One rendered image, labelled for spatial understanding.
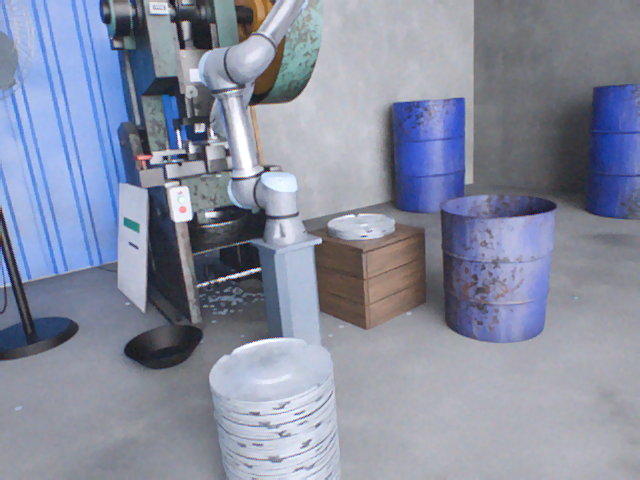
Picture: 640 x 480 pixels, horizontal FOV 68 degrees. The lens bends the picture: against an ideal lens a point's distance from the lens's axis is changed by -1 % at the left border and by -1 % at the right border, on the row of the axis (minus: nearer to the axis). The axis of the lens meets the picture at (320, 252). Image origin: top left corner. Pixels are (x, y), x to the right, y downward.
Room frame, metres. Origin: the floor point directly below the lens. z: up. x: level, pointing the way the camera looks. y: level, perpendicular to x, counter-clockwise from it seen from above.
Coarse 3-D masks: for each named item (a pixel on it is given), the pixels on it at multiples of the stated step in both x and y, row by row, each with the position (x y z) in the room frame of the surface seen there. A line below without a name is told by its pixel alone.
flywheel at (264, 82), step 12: (240, 0) 2.64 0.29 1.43; (252, 0) 2.45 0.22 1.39; (264, 0) 2.43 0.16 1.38; (264, 12) 2.43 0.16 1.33; (240, 24) 2.69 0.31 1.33; (252, 24) 2.48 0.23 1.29; (240, 36) 2.68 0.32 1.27; (276, 60) 2.31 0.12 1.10; (264, 72) 2.49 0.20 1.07; (276, 72) 2.32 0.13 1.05; (252, 84) 2.54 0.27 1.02; (264, 84) 2.43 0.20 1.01
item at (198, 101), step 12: (192, 48) 2.28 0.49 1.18; (192, 60) 2.23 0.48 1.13; (192, 72) 2.23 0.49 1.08; (192, 84) 2.22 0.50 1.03; (180, 96) 2.24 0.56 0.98; (192, 96) 2.20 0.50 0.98; (204, 96) 2.23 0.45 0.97; (180, 108) 2.27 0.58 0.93; (192, 108) 2.20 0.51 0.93; (204, 108) 2.21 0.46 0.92
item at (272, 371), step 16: (240, 352) 1.11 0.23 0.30; (256, 352) 1.10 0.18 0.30; (272, 352) 1.09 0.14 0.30; (288, 352) 1.09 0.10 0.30; (304, 352) 1.08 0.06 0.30; (320, 352) 1.07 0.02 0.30; (224, 368) 1.03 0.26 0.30; (240, 368) 1.03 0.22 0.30; (256, 368) 1.01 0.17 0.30; (272, 368) 1.00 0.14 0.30; (288, 368) 1.00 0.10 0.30; (304, 368) 1.00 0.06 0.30; (320, 368) 1.00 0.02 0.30; (224, 384) 0.96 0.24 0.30; (240, 384) 0.96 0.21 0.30; (256, 384) 0.95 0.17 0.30; (272, 384) 0.94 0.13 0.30; (288, 384) 0.94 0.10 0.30; (304, 384) 0.93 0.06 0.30; (320, 384) 0.93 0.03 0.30; (240, 400) 0.89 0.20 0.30; (256, 400) 0.89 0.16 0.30; (272, 400) 0.88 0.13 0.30; (288, 400) 0.88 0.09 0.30
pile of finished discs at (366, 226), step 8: (344, 216) 2.17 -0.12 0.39; (352, 216) 2.18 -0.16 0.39; (360, 216) 2.17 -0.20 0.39; (368, 216) 2.15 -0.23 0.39; (376, 216) 2.14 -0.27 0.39; (384, 216) 2.12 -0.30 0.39; (328, 224) 2.06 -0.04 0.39; (336, 224) 2.05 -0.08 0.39; (344, 224) 2.04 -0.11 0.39; (352, 224) 2.00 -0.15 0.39; (360, 224) 1.99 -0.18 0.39; (368, 224) 1.99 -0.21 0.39; (376, 224) 1.99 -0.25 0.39; (384, 224) 1.97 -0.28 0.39; (392, 224) 1.99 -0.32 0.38; (328, 232) 2.03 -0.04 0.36; (336, 232) 1.97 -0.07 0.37; (344, 232) 1.92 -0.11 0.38; (352, 232) 1.91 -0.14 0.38; (360, 232) 1.90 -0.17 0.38; (368, 232) 1.93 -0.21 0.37; (376, 232) 1.91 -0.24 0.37; (384, 232) 1.93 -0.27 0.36
